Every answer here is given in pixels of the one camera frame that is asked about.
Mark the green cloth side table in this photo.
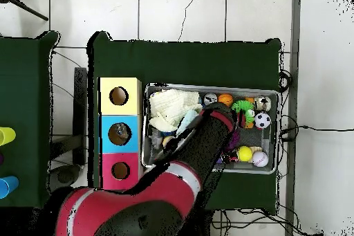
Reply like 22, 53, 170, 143
0, 30, 63, 210

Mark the blue plastic cup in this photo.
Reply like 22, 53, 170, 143
0, 175, 20, 200

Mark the green spiky toy with eyes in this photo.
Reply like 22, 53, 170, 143
231, 100, 256, 125

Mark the black cable with plug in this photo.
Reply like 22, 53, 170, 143
279, 114, 354, 143

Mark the silver wire mesh bin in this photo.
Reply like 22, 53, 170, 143
142, 82, 279, 175

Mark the coiled black cable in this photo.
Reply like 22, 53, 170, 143
277, 69, 293, 93

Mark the purple spiky ball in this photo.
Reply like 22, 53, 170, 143
225, 129, 241, 152

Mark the black cable bundle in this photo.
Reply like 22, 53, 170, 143
211, 208, 324, 236

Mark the orange toy basketball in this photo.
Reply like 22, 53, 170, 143
217, 93, 234, 107

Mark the wooden box with three holes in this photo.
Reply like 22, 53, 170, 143
97, 77, 143, 191

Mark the mint green waffle cloth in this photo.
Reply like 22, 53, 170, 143
176, 109, 200, 136

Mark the dark green table cloth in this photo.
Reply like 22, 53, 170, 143
86, 30, 282, 215

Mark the crushed clear plastic bottle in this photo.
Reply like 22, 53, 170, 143
114, 122, 130, 141

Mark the white and black soccer ball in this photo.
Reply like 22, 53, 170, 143
254, 111, 272, 129

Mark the black tripod leg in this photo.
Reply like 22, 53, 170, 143
0, 0, 50, 22

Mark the cream yellow waffle cloth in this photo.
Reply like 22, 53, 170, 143
148, 89, 203, 133

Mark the white baseball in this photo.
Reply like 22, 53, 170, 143
252, 151, 269, 167

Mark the yellow plastic cup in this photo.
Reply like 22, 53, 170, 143
0, 126, 17, 147

